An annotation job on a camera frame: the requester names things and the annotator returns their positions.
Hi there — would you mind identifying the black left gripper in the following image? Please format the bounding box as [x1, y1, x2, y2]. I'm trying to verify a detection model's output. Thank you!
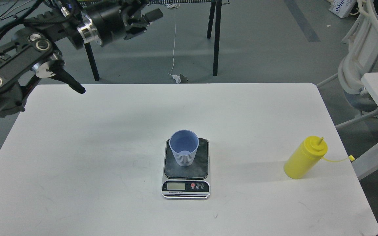
[93, 0, 164, 46]

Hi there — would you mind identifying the blue plastic cup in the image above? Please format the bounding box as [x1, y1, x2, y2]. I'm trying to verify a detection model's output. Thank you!
[169, 129, 200, 167]

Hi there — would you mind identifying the yellow squeeze bottle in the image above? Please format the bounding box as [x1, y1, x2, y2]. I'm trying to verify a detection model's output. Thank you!
[283, 136, 355, 179]

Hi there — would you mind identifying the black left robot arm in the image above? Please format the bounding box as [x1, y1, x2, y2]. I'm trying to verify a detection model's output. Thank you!
[0, 0, 163, 118]

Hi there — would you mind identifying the digital kitchen scale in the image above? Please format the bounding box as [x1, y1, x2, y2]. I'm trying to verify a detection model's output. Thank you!
[161, 138, 211, 200]

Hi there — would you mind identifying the white printed bag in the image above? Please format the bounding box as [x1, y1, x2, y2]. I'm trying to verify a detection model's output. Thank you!
[328, 0, 359, 18]

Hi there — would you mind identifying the white office chair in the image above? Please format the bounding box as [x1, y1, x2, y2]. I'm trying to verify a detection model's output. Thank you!
[317, 0, 378, 129]

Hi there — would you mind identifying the white hanging cable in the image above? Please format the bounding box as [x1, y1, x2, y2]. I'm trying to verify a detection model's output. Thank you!
[167, 3, 181, 84]

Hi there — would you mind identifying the black trestle table frame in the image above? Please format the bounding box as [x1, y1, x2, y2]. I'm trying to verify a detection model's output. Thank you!
[54, 0, 231, 81]

